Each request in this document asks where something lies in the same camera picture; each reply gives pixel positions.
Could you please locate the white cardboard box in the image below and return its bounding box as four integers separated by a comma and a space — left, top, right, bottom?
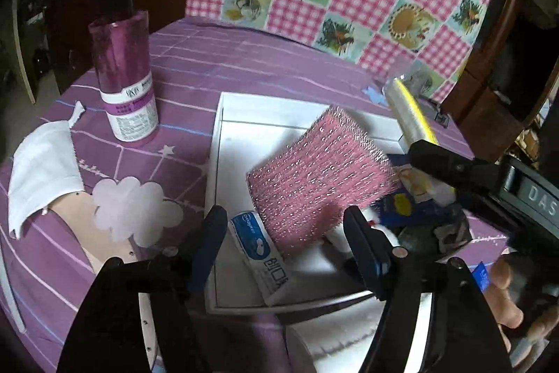
204, 92, 478, 315

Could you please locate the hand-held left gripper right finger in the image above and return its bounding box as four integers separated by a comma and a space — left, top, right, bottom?
342, 206, 513, 373

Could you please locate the blue eye mask packet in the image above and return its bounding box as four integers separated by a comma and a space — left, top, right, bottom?
375, 155, 460, 226

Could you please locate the yellow label clear packet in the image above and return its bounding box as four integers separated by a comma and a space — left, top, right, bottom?
383, 77, 440, 147

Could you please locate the white box lid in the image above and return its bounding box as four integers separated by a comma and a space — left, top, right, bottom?
284, 290, 437, 373

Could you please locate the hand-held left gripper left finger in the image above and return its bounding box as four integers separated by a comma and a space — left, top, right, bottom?
57, 205, 228, 373

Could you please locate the white face mask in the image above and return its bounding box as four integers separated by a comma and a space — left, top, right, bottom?
8, 101, 86, 241

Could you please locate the white and black plush toy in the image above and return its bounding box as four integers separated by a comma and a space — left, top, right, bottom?
327, 218, 401, 257

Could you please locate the purple cylindrical canister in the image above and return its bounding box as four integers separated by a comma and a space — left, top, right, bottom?
88, 10, 159, 143

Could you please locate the white and blue bandage packet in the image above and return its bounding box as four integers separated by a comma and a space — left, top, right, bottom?
229, 211, 300, 307

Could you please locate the purple printed tablecloth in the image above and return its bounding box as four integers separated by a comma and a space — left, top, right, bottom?
0, 17, 516, 373

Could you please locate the person's right hand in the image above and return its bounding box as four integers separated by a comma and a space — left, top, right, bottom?
480, 256, 525, 353

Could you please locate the pink glitter sponge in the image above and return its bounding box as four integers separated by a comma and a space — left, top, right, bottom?
246, 105, 396, 259

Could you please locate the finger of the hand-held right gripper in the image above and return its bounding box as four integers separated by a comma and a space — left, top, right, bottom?
407, 139, 509, 222

